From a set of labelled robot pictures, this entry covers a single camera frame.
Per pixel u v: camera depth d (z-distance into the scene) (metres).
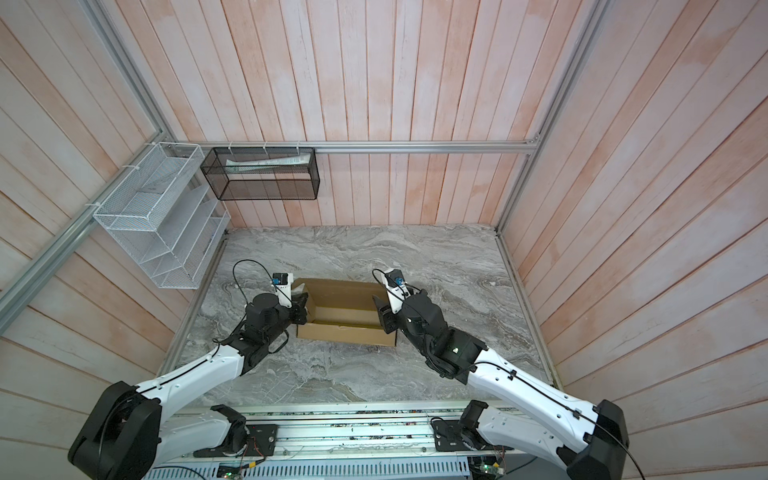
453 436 0.75
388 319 0.62
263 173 1.04
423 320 0.50
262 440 0.74
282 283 0.73
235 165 0.89
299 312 0.76
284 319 0.72
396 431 0.76
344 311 0.97
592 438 0.40
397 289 0.59
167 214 0.73
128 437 0.40
